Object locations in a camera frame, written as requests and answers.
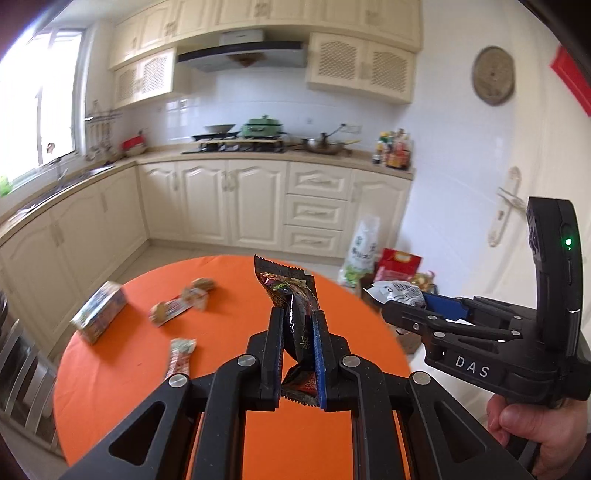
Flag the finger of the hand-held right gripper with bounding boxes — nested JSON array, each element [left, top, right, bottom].
[[422, 293, 541, 330], [381, 299, 521, 344]]

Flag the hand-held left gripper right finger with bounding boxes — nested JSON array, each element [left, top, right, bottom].
[[311, 310, 536, 480]]

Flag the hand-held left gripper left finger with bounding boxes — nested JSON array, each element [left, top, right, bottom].
[[60, 307, 287, 480]]

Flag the white black printed sachet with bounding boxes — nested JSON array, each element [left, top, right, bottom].
[[362, 279, 428, 309]]

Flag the black red snack wrapper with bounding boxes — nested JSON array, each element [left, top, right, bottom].
[[254, 254, 321, 408]]

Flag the person's right hand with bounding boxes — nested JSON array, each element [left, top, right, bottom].
[[487, 396, 589, 479]]

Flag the red snack bag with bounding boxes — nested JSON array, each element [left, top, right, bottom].
[[374, 248, 424, 283]]

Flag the white rice bag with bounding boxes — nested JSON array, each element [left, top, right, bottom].
[[337, 216, 382, 289]]

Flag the small red white wrapper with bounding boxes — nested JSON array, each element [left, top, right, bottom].
[[166, 338, 197, 379]]

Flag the brown snack packet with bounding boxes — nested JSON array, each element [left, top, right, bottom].
[[181, 277, 218, 311]]

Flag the red striped snack packet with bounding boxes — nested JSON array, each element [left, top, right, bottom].
[[148, 295, 208, 328]]

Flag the cream lower kitchen cabinets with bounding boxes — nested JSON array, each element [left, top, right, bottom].
[[0, 157, 414, 326]]

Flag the cream kitchen cabinets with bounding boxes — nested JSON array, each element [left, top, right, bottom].
[[0, 157, 414, 326], [108, 0, 424, 105]]

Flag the group of condiment bottles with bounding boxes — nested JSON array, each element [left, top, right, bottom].
[[372, 128, 414, 171]]

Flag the beige kitchen countertop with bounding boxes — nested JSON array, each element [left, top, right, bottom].
[[0, 145, 416, 232]]

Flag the printed carton box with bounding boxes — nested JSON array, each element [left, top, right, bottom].
[[70, 281, 128, 345]]

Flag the steel wok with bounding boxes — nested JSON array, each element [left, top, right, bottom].
[[300, 123, 363, 156]]

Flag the gas stove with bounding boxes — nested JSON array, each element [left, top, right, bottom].
[[181, 137, 288, 155]]

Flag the green electric pot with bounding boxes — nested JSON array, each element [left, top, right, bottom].
[[240, 115, 287, 140]]

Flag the grey frying pan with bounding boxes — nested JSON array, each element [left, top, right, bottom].
[[191, 122, 242, 141]]

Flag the metal chair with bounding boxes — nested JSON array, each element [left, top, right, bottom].
[[0, 288, 63, 457]]

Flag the cream upper kitchen cabinets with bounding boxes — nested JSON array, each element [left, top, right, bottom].
[[108, 0, 424, 105]]

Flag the red paper door decoration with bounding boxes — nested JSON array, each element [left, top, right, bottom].
[[551, 45, 591, 117]]

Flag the metal sink faucet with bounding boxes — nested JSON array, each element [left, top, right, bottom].
[[50, 156, 71, 185]]

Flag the hanging utensil rack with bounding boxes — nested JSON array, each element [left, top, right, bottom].
[[83, 99, 123, 160]]

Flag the steel range hood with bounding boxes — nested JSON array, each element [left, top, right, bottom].
[[175, 29, 308, 73]]

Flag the kitchen window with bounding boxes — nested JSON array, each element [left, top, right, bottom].
[[0, 28, 87, 185]]

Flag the cream door handle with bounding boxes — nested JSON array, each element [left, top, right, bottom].
[[488, 167, 530, 246]]

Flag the round woven wall tray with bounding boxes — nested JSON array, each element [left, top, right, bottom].
[[471, 45, 516, 106]]

